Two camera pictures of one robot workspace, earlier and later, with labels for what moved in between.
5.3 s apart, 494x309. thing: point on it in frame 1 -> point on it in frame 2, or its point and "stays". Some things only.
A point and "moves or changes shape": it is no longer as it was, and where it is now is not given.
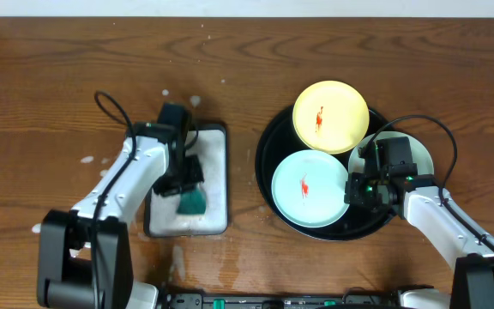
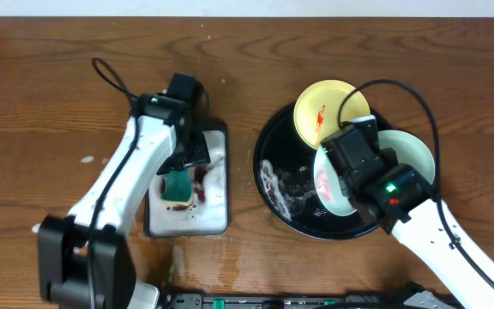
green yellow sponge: [192, 205] moves or changes shape
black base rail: [350, 300] stays
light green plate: [418, 154] stays
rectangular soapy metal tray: [161, 214] stays
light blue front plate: [308, 189] moves or changes shape
